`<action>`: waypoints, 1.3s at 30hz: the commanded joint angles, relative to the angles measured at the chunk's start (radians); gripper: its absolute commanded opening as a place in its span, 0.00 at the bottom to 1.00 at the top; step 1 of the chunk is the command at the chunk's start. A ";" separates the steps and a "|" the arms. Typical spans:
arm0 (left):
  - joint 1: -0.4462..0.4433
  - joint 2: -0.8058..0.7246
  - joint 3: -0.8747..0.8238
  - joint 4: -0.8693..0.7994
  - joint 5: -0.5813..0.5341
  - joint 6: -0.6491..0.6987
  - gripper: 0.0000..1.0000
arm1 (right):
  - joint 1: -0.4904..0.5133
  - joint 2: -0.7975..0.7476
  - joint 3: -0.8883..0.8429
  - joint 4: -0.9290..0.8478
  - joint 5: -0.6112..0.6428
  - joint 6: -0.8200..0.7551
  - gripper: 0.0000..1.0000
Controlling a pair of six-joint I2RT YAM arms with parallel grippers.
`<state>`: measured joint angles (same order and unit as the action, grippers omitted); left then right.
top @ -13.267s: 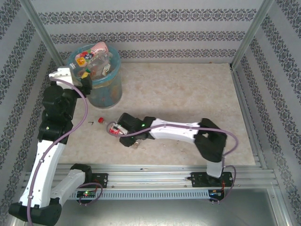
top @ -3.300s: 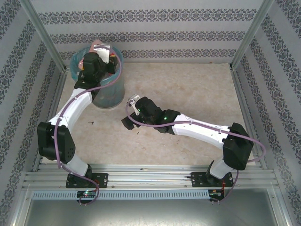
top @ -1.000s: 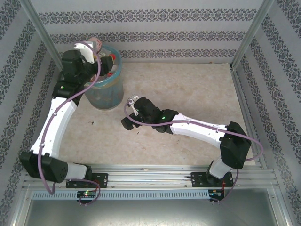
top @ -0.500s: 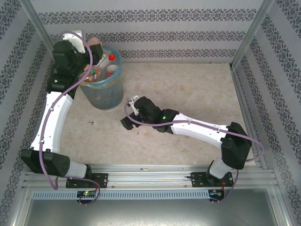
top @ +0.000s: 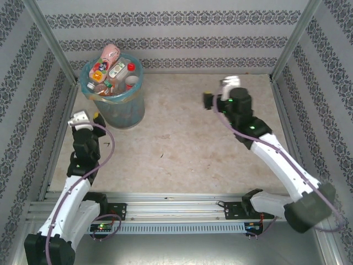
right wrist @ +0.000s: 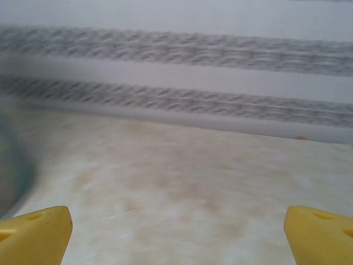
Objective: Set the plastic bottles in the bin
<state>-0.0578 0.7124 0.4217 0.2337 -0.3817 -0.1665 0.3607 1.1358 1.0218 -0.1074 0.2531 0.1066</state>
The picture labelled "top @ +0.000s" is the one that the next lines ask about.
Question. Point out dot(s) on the translucent blue plastic bin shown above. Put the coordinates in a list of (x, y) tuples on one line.
[(121, 113)]

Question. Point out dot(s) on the bottle with orange label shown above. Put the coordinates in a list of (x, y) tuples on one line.
[(98, 73)]

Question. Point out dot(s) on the pink plastic bottle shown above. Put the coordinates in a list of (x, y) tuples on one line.
[(110, 55)]

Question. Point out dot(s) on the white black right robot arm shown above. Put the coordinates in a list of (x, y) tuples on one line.
[(278, 163)]

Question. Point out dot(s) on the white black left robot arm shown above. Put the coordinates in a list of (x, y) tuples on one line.
[(69, 198)]

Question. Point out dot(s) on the left small circuit board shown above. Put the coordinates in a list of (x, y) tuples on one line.
[(101, 227)]

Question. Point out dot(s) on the small circuit board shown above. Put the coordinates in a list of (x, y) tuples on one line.
[(101, 227), (253, 227)]

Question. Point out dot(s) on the right small circuit board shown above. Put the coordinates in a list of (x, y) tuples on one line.
[(253, 227)]

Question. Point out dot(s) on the grey metal sheet panel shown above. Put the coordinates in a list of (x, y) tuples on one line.
[(179, 248)]

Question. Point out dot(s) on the aluminium left side rail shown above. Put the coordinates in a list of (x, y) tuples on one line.
[(59, 121)]

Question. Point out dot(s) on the aluminium right side rail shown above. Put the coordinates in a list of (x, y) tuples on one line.
[(286, 121)]

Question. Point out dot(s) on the aluminium right frame post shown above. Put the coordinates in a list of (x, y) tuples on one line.
[(296, 38)]

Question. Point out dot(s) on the aluminium frame post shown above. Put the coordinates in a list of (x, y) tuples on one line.
[(296, 38), (49, 38)]

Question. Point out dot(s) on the aluminium left frame post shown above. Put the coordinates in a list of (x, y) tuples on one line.
[(49, 38)]

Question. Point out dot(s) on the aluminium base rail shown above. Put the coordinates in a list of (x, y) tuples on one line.
[(179, 208)]

